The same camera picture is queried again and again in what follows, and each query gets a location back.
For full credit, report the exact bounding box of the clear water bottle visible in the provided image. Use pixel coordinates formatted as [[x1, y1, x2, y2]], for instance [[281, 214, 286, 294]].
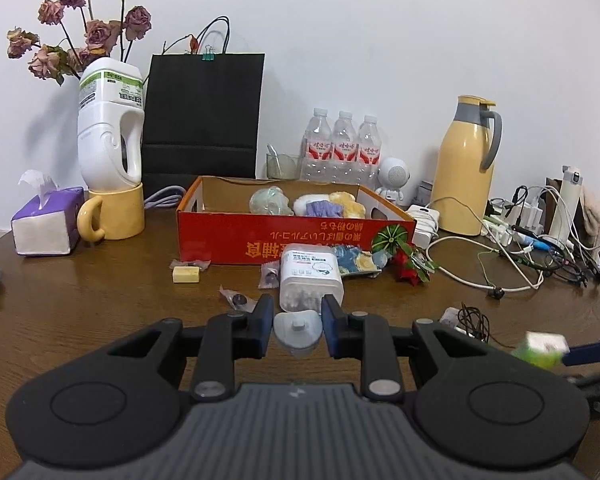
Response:
[[305, 107, 333, 182], [356, 115, 385, 186], [331, 111, 357, 183]]

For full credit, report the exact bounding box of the white flask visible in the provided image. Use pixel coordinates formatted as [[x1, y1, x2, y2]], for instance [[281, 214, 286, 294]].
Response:
[[550, 165, 584, 243]]

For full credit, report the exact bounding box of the white cable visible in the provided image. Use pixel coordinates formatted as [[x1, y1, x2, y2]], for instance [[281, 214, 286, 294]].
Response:
[[426, 187, 556, 292]]

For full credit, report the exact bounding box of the black and blue pen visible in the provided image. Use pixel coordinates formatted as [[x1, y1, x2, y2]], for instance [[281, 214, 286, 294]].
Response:
[[510, 225, 566, 256]]

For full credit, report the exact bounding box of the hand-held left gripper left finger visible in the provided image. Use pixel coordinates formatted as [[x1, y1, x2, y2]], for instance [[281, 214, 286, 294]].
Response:
[[105, 293, 276, 402]]

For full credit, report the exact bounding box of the lilac cable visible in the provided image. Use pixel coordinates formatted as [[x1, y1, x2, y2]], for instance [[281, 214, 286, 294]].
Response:
[[144, 186, 187, 208]]

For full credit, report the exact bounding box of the green earphone cable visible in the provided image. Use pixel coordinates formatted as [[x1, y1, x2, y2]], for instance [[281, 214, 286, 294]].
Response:
[[477, 250, 507, 302]]

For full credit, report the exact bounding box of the grey plastic cap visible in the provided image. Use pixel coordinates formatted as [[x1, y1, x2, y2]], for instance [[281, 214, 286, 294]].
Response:
[[274, 310, 324, 357]]

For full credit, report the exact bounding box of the black earphone cable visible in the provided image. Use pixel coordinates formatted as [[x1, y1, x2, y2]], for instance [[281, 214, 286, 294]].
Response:
[[457, 302, 492, 345]]

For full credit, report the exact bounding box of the green tissue pack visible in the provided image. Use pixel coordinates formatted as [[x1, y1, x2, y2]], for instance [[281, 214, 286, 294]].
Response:
[[512, 332, 568, 368]]

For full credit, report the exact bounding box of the iridescent plastic bag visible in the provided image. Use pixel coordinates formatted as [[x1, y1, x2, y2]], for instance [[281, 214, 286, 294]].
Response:
[[249, 186, 287, 216]]

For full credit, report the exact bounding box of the black paper bag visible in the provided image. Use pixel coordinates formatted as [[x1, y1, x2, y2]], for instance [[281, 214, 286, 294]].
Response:
[[142, 16, 266, 196]]

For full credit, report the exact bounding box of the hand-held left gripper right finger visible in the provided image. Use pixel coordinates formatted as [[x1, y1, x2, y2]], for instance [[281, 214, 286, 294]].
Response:
[[321, 295, 486, 403]]

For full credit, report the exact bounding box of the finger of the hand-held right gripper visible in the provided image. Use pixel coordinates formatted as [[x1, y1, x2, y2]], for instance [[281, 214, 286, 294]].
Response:
[[570, 367, 600, 413], [562, 335, 600, 367]]

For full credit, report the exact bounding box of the red artificial rose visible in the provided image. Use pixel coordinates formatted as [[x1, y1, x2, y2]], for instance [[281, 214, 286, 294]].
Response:
[[390, 246, 438, 288]]

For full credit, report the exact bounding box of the red cardboard box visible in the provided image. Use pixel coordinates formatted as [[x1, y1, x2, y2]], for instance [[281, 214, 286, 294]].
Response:
[[176, 176, 417, 266]]

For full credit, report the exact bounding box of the yellow mug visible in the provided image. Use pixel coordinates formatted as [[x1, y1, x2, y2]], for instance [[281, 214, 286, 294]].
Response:
[[77, 181, 146, 243]]

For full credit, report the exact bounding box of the black cable tangle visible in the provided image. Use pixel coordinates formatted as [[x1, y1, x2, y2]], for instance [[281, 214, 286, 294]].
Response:
[[510, 187, 600, 289]]

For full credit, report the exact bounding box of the white and yellow plush toy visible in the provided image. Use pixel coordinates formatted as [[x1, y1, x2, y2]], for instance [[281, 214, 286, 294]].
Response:
[[294, 191, 366, 218]]

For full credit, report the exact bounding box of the dried pink rose bouquet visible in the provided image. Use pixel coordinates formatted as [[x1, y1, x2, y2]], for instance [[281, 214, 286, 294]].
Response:
[[7, 0, 153, 86]]

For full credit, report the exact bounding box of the clear cotton swab box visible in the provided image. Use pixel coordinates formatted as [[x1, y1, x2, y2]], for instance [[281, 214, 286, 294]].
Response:
[[278, 242, 344, 313]]

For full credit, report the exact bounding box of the yellow thermos jug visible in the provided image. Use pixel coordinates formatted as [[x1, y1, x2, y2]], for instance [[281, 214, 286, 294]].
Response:
[[431, 95, 503, 236]]

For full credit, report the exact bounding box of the blue and yellow crumpled wrapper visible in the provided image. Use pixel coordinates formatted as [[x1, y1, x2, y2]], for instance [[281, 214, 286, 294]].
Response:
[[332, 245, 383, 279]]

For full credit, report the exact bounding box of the purple and white tissue box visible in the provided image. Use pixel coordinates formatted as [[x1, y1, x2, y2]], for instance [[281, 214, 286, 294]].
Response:
[[11, 170, 85, 257]]

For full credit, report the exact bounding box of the beige cloth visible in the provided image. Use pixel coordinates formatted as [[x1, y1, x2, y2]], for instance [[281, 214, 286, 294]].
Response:
[[580, 185, 600, 250]]

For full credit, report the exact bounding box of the white robot speaker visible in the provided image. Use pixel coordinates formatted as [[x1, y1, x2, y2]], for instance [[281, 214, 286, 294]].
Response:
[[376, 157, 411, 203]]

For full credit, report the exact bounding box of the white detergent bottle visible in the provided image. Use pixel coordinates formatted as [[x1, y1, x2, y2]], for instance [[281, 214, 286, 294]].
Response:
[[76, 57, 146, 188]]

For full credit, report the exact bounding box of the white power strip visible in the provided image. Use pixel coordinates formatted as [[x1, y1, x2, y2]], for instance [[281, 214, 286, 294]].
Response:
[[482, 200, 548, 248]]

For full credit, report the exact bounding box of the glass cup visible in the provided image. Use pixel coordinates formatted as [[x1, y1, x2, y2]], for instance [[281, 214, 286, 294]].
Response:
[[266, 152, 301, 181]]

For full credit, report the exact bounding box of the purple cloth pouch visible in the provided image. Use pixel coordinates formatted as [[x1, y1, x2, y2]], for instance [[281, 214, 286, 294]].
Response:
[[305, 200, 346, 218]]

